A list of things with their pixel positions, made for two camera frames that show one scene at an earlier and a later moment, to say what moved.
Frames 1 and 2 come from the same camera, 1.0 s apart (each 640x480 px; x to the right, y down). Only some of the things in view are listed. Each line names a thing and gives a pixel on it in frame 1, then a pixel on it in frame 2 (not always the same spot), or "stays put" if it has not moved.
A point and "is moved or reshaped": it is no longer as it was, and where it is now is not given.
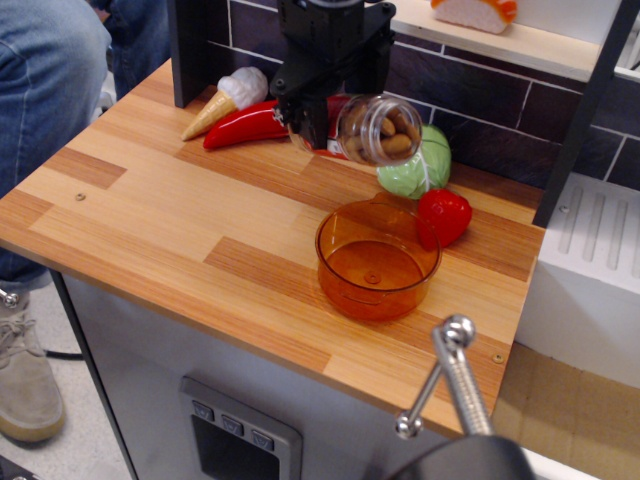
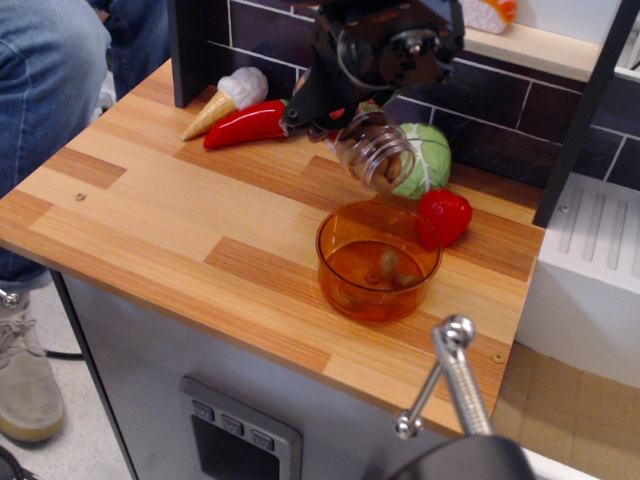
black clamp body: (472, 457) stays put
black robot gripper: (331, 47) -> (367, 51)
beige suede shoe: (31, 400) stays put
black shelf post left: (189, 38) stays put
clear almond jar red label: (371, 129) is moved or reshaped
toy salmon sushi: (489, 15) stays put
